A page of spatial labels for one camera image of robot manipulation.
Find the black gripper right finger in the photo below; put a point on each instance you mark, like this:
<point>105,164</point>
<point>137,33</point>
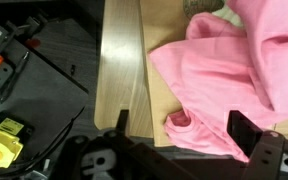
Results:
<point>244,133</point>

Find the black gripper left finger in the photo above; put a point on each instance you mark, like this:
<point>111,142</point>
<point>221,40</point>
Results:
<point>123,121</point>

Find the pink cloth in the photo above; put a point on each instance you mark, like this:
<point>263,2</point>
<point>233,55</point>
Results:
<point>224,73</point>

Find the large cardboard box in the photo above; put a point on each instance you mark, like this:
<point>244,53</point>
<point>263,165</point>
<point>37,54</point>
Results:
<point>164,26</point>

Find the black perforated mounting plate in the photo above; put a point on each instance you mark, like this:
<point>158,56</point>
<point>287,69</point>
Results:
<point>50,83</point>

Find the orange black bar clamp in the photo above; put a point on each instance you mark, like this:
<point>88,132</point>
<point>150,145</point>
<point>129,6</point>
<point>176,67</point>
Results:
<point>15,75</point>
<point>33,42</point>

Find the yellow emergency stop button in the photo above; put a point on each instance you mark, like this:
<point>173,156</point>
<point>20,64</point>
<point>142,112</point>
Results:
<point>4,146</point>

